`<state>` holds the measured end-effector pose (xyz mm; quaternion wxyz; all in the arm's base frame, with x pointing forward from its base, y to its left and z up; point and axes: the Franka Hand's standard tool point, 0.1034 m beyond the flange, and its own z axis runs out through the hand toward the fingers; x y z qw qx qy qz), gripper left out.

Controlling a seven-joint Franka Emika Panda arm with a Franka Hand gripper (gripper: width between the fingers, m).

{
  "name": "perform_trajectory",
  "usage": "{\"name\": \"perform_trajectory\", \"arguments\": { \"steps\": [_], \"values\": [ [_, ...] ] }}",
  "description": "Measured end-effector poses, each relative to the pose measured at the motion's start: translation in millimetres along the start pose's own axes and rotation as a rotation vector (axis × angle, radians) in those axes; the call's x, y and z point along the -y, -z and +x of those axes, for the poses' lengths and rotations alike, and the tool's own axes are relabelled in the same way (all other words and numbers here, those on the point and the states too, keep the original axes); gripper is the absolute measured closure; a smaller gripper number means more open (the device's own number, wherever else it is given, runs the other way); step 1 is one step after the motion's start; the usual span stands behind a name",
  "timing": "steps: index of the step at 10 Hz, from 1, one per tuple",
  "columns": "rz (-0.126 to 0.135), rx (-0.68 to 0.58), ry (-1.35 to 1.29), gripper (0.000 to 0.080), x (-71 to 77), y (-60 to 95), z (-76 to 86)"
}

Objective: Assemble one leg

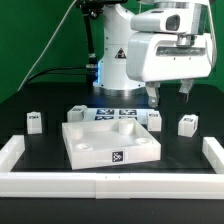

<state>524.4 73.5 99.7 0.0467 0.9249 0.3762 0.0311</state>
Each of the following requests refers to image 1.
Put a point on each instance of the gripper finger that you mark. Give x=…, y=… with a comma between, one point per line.
x=152, y=89
x=185, y=89

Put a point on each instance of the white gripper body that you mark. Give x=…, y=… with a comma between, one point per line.
x=156, y=57

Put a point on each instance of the white square tabletop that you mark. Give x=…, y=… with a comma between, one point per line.
x=91, y=144

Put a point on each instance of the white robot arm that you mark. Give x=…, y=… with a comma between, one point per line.
x=112, y=76

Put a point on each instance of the tag marker sheet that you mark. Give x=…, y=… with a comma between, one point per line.
x=112, y=113

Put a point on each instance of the white U-shaped fence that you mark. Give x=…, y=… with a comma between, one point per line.
x=99, y=185

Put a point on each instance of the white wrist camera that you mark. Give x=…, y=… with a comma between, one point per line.
x=166, y=20

